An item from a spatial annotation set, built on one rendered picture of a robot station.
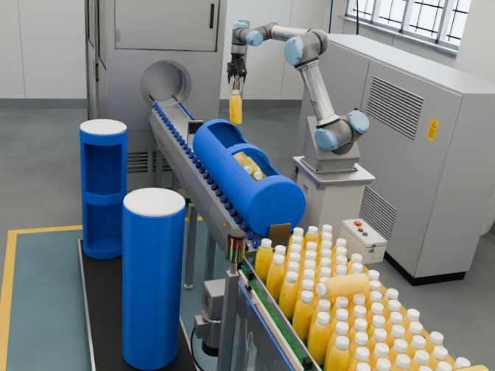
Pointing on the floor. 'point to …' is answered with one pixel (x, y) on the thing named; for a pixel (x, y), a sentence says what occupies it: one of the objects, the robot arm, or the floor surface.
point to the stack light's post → (227, 321)
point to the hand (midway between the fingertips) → (235, 90)
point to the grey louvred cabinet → (415, 152)
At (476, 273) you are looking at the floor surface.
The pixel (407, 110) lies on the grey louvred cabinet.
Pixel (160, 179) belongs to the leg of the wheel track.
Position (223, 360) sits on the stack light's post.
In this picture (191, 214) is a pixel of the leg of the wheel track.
